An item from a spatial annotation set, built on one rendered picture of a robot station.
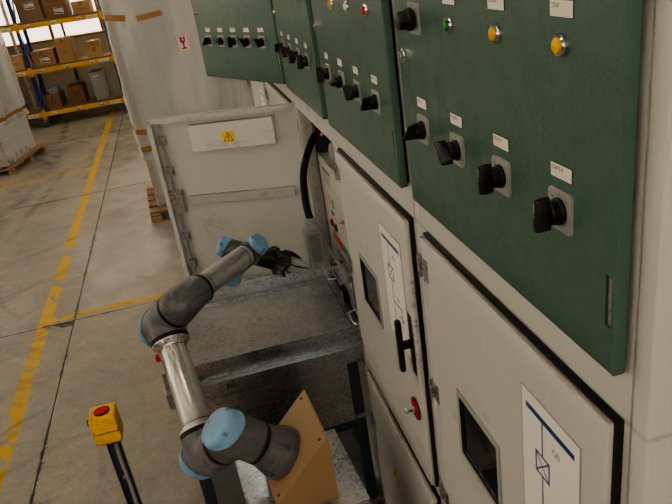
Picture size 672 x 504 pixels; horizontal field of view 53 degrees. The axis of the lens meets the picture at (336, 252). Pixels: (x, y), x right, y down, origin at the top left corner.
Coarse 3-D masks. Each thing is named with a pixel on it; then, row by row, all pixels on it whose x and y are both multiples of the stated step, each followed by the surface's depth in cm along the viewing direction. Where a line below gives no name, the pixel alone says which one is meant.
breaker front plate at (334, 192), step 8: (320, 160) 256; (320, 168) 260; (328, 168) 243; (336, 184) 235; (328, 192) 255; (336, 192) 239; (328, 200) 259; (336, 200) 242; (328, 208) 263; (336, 208) 246; (328, 216) 267; (336, 216) 250; (328, 224) 272; (336, 224) 254; (344, 224) 238; (336, 232) 258; (344, 232) 241; (344, 240) 245; (336, 248) 266; (344, 256) 252; (344, 264) 256
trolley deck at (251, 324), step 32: (320, 288) 275; (192, 320) 266; (224, 320) 262; (256, 320) 258; (288, 320) 255; (320, 320) 252; (192, 352) 244; (224, 352) 241; (320, 352) 232; (352, 352) 232; (224, 384) 224; (256, 384) 227
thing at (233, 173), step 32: (160, 128) 273; (192, 128) 268; (224, 128) 266; (256, 128) 265; (288, 128) 266; (160, 160) 279; (192, 160) 277; (224, 160) 275; (256, 160) 274; (288, 160) 272; (192, 192) 283; (224, 192) 280; (256, 192) 278; (288, 192) 276; (192, 224) 290; (224, 224) 288; (256, 224) 286; (288, 224) 284; (192, 256) 297
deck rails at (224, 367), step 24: (240, 288) 277; (264, 288) 279; (288, 288) 278; (312, 336) 229; (336, 336) 232; (216, 360) 224; (240, 360) 226; (264, 360) 228; (288, 360) 230; (168, 384) 223
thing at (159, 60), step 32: (128, 0) 561; (160, 0) 567; (128, 32) 569; (160, 32) 576; (192, 32) 584; (128, 64) 578; (160, 64) 586; (192, 64) 594; (128, 96) 588; (160, 96) 595; (192, 96) 604; (224, 96) 612; (160, 192) 630
